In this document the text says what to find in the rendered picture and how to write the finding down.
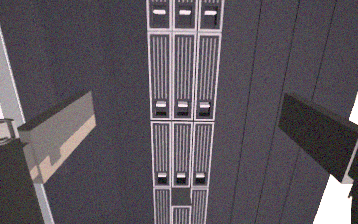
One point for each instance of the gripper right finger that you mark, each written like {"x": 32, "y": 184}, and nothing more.
{"x": 330, "y": 139}

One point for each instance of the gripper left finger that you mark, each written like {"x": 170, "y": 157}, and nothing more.
{"x": 41, "y": 144}

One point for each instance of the black metal rack frame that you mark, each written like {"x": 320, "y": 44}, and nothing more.
{"x": 51, "y": 49}

